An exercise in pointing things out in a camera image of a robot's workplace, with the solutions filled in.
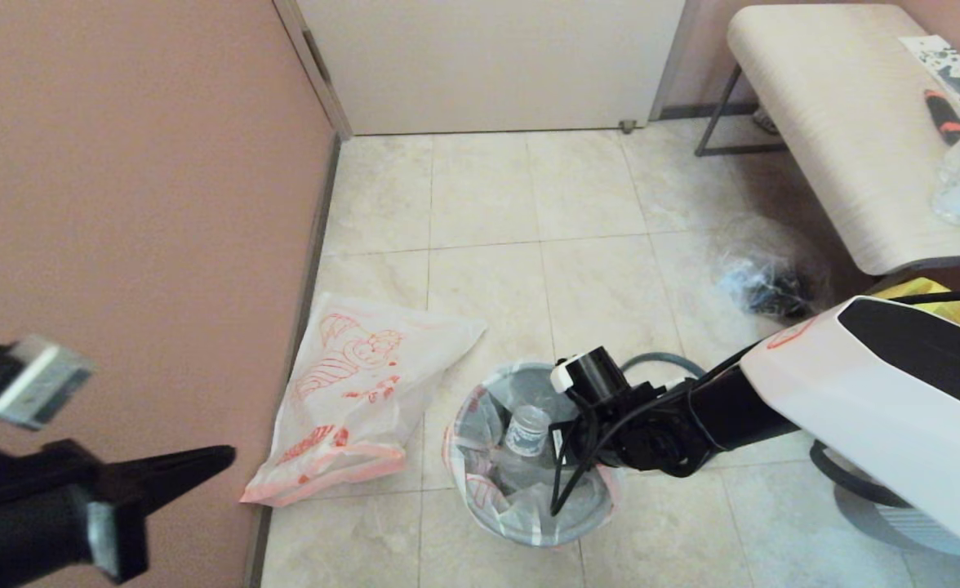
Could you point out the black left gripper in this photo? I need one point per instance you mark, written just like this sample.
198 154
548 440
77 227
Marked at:
64 523

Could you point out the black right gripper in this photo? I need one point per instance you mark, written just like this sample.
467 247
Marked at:
586 449

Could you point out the translucent white red-trimmed bag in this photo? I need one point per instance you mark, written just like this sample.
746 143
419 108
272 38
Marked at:
480 425

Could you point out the white bag with cartoon print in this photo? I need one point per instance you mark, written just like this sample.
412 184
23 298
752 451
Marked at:
349 384

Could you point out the grey ribbed robot base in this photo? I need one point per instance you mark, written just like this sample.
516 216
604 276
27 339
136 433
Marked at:
888 514

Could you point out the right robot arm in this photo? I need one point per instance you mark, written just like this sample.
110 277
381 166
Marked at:
880 400

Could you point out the black round trash bin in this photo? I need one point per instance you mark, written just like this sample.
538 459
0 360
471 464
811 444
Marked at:
529 535

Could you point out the clear bag with dark contents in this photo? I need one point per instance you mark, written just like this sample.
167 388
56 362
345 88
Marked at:
766 286

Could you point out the yellow shopping bag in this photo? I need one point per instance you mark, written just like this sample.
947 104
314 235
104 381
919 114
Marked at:
937 294

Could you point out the crushed clear plastic bottle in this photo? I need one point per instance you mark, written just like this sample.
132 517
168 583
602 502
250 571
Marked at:
526 431

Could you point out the white door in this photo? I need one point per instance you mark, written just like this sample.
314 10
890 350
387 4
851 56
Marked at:
488 65

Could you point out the beige table with metal legs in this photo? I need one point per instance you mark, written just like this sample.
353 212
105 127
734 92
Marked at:
839 106

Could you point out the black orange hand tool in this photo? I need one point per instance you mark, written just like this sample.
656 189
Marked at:
947 121

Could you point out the printed black white label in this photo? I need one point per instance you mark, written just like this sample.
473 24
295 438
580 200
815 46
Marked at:
941 61

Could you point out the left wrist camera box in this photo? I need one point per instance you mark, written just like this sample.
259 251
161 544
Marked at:
39 384

